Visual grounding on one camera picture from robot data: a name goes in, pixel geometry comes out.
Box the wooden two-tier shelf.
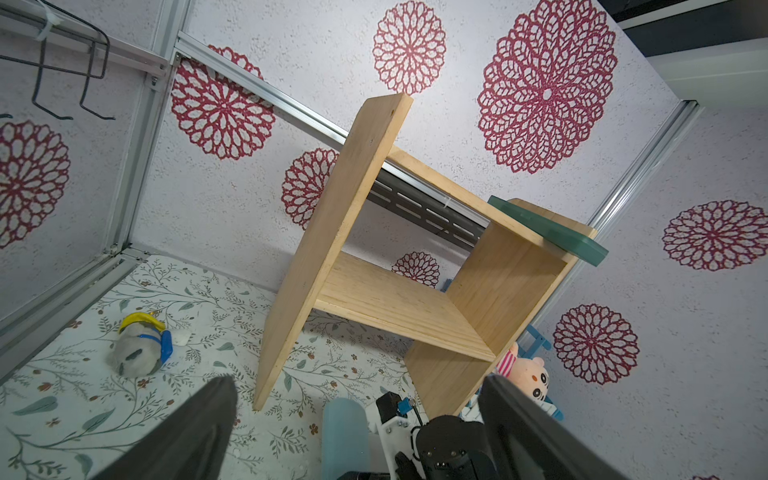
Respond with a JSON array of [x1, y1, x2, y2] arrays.
[[253, 93, 586, 417]]

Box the cartoon boy plush toy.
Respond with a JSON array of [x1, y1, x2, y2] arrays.
[[495, 342, 550, 402]]

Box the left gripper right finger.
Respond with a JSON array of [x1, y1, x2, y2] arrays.
[[478, 375, 626, 480]]

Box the light blue pencil case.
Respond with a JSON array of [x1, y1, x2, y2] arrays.
[[321, 398, 372, 480]]

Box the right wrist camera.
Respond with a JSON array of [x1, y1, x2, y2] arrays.
[[365, 391, 425, 479]]

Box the dark grey wall shelf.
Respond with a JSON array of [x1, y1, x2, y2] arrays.
[[367, 169, 485, 251]]

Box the black wire wall rack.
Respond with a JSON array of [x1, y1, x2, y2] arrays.
[[0, 0, 116, 122]]

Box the dark green pencil case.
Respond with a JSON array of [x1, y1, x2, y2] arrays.
[[488, 196, 609, 267]]

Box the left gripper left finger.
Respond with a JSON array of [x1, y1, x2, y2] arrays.
[[96, 376, 238, 480]]

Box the small toy figure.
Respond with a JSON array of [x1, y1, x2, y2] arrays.
[[108, 312, 192, 378]]

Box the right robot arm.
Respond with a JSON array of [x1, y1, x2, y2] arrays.
[[323, 415, 499, 479]]

